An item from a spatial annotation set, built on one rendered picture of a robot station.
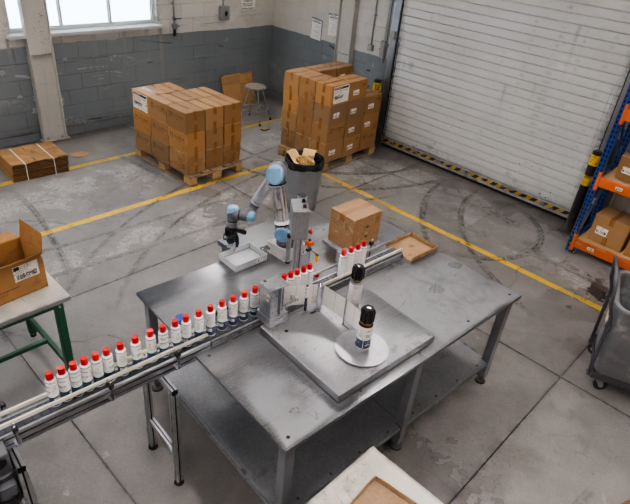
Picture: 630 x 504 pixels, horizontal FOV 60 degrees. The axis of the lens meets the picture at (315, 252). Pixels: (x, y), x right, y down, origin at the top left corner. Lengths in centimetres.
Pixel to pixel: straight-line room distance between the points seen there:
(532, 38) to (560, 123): 102
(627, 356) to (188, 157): 484
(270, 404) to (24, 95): 610
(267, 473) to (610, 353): 267
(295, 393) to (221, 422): 80
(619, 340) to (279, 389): 262
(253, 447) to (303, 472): 34
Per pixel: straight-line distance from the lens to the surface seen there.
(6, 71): 801
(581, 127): 708
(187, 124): 653
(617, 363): 472
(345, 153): 761
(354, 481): 270
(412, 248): 427
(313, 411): 288
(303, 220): 322
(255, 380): 301
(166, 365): 308
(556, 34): 709
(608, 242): 661
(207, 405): 372
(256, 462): 344
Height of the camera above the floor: 298
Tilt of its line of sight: 32 degrees down
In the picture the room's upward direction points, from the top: 6 degrees clockwise
